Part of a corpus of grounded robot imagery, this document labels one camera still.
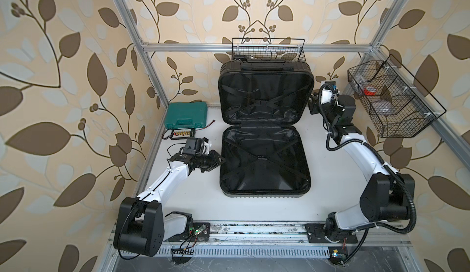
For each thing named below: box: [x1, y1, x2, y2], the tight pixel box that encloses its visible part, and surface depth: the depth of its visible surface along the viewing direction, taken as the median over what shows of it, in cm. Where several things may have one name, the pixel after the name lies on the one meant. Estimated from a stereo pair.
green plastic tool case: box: [164, 101, 209, 130], surface depth 114 cm
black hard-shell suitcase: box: [217, 56, 316, 198], surface depth 92 cm
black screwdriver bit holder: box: [170, 128, 196, 141], surface depth 107 cm
